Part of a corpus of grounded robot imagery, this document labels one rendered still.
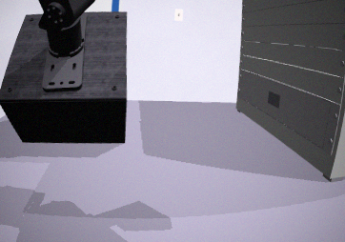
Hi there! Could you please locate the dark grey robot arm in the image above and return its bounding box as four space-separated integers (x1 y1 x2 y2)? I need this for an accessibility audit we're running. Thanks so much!
38 0 95 92

